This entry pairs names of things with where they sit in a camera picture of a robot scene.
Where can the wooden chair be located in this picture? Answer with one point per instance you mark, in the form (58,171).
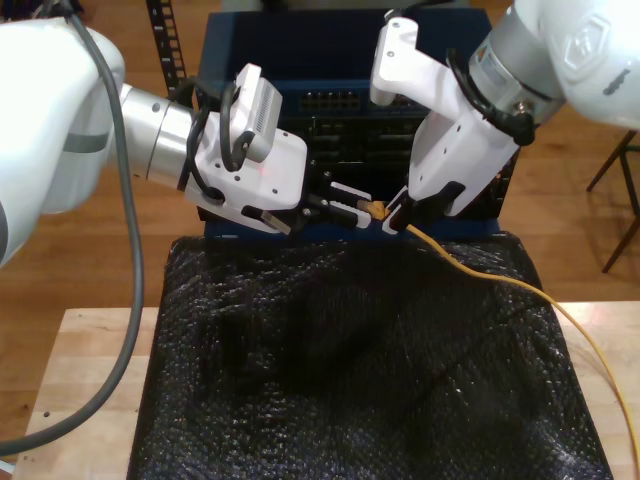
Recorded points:
(607,165)

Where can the blue network switch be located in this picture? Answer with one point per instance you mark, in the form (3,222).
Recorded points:
(325,50)

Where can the blue flat box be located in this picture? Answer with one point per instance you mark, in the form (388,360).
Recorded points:
(465,229)

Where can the black perforated rack post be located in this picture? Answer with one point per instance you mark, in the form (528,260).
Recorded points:
(165,30)
(505,195)

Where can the small white plastic piece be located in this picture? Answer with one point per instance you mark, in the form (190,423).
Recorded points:
(5,472)

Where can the black rack server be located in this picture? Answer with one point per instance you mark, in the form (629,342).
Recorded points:
(350,145)

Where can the black bubble wrap mat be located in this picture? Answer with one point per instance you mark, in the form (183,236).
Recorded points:
(350,400)

